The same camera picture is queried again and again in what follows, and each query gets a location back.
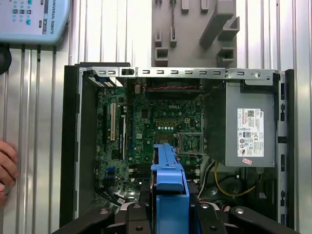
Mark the metal socket cover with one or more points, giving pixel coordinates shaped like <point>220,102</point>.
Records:
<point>191,133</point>

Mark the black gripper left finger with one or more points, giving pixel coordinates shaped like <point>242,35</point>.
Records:
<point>97,221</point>

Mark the black expansion slot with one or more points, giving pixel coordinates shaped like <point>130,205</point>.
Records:
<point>105,126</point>
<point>122,136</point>

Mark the pale blue teach pendant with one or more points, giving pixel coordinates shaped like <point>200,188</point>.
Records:
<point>26,31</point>

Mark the locking lever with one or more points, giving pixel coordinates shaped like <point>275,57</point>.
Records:
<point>200,158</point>

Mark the hard disk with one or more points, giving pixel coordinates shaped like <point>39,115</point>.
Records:
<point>170,180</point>

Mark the white expansion slot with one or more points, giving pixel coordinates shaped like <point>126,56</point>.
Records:
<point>112,122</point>

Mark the black round object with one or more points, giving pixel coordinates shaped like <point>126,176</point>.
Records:
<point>4,59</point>

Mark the green motherboard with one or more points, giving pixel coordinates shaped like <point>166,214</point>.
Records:
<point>151,117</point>

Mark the black RAM slot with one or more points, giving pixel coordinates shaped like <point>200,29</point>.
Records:
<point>141,170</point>

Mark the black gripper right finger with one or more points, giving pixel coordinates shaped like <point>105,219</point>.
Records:
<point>246,219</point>

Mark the grey parts rack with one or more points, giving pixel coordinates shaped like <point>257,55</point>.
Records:
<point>190,36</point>

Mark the black open PC case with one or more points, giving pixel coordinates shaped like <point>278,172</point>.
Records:
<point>70,146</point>

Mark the grey power supply unit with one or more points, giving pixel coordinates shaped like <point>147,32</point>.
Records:
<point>251,102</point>

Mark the RAM stick on rack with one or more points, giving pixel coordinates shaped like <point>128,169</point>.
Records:
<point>173,19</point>

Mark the person's hand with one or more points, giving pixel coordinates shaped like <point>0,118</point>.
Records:
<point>8,165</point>

